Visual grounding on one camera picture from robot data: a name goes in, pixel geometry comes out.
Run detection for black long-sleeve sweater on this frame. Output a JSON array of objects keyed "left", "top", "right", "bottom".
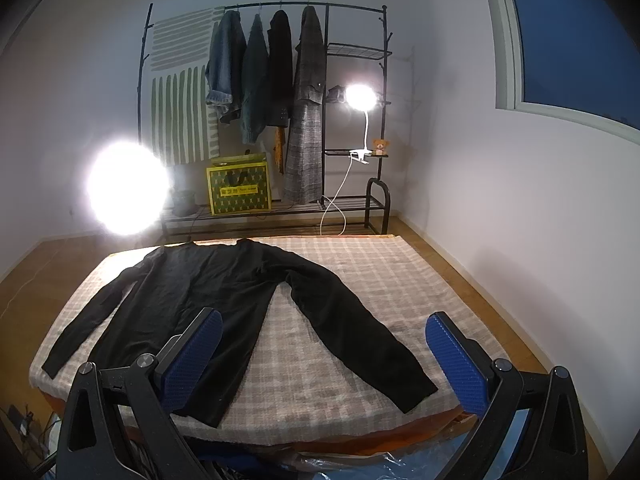
[{"left": 41, "top": 240, "right": 437, "bottom": 427}]

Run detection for black metal clothes rack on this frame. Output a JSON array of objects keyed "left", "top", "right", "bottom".
[{"left": 137, "top": 1, "right": 393, "bottom": 235}]

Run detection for beige plaid bed blanket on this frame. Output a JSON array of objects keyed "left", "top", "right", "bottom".
[{"left": 28, "top": 235, "right": 511, "bottom": 447}]

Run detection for bright round studio light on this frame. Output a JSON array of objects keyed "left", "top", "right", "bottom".
[{"left": 85, "top": 140, "right": 172, "bottom": 236}]

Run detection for yellow green storage box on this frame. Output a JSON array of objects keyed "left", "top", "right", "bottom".
[{"left": 206, "top": 153, "right": 271, "bottom": 217}]

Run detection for grey plaid long coat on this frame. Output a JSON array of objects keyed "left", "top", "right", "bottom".
[{"left": 284, "top": 6, "right": 326, "bottom": 205}]

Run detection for small teddy bear figure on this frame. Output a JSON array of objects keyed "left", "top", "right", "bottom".
[{"left": 373, "top": 139, "right": 390, "bottom": 157}]

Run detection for black hanging coat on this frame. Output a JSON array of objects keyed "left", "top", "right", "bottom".
[{"left": 267, "top": 10, "right": 294, "bottom": 128}]

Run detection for white clip-on lamp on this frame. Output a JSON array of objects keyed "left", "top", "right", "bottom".
[{"left": 319, "top": 82, "right": 378, "bottom": 235}]

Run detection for blue denim jacket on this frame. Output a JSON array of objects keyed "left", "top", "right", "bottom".
[{"left": 205, "top": 10, "right": 246, "bottom": 124}]

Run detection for dark green hanging sweater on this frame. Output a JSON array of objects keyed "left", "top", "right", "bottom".
[{"left": 240, "top": 14, "right": 268, "bottom": 144}]

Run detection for blue window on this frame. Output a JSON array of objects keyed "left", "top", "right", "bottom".
[{"left": 513, "top": 0, "right": 639, "bottom": 128}]

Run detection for striped green white wall hanging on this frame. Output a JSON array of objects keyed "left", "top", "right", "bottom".
[{"left": 149, "top": 8, "right": 224, "bottom": 166}]

